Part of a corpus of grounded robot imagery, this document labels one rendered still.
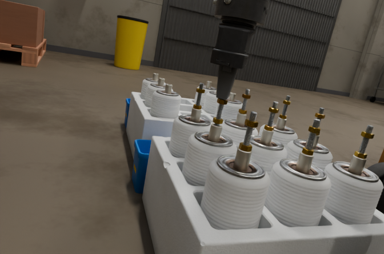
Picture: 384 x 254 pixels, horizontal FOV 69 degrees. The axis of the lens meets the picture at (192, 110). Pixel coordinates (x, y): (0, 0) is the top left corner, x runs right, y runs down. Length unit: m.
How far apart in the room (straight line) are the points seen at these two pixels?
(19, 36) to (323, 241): 2.56
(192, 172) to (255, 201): 0.15
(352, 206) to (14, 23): 2.58
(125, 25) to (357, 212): 3.15
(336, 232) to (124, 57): 3.16
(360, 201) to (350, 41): 5.71
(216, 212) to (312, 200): 0.15
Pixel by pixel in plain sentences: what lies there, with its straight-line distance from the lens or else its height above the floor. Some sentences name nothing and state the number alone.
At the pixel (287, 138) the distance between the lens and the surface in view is 0.73.
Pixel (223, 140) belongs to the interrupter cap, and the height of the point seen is 0.25.
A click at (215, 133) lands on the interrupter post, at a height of 0.27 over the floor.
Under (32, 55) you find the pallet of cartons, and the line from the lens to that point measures 2.69.
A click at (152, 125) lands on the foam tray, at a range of 0.87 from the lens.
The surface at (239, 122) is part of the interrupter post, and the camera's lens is 0.69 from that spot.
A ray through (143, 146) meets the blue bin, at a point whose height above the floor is 0.10.
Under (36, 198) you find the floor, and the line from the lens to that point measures 0.79.
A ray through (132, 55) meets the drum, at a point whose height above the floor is 0.17.
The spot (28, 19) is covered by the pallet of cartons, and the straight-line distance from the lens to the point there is 2.71.
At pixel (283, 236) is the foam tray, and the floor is 0.18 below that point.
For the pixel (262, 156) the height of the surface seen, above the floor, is 0.24.
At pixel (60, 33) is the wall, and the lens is 4.21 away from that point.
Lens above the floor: 0.42
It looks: 13 degrees down
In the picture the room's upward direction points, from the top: 11 degrees clockwise
